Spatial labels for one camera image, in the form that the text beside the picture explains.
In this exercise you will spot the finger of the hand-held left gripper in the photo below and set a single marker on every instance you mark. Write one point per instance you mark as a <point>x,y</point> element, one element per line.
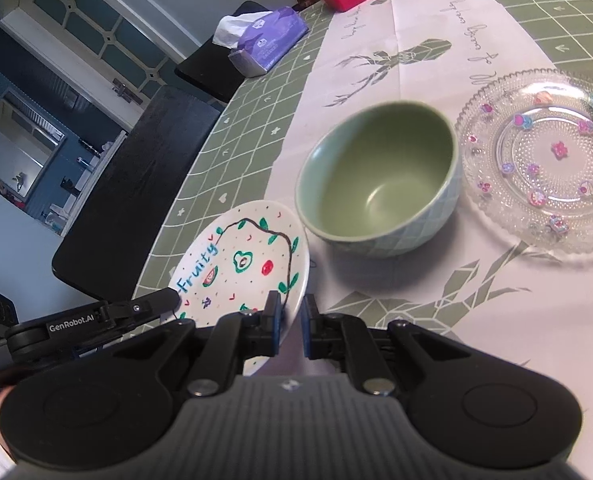
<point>146,305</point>

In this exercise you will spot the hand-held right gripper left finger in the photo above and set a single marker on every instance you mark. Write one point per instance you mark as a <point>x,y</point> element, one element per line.
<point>275,321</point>

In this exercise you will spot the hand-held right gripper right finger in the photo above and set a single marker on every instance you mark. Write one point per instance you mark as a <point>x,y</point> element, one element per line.
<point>306,326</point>

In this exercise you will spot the white fruit-print plate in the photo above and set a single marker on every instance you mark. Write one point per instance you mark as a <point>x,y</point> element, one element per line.
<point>236,240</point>

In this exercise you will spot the black chair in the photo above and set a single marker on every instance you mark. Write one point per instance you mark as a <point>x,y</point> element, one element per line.
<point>201,70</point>
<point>126,200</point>

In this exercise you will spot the white cabinet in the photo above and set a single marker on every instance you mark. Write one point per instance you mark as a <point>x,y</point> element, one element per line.
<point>91,170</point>

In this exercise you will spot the green ceramic bowl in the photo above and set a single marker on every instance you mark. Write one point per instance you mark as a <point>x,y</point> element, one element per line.
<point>376,185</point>

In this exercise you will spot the green checked tablecloth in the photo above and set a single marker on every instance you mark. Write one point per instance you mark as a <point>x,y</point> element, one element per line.
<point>256,125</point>

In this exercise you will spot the purple tissue pack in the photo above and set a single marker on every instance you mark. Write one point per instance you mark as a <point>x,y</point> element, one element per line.
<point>271,35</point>

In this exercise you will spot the white glass-panel door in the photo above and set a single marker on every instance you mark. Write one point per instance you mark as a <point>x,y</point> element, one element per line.
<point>101,20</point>

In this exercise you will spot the clear glass flower plate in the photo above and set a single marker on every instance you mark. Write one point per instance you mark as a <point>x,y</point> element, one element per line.
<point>551,170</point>

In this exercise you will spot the white deer-print table runner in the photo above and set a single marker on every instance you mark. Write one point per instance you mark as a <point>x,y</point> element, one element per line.
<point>426,25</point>

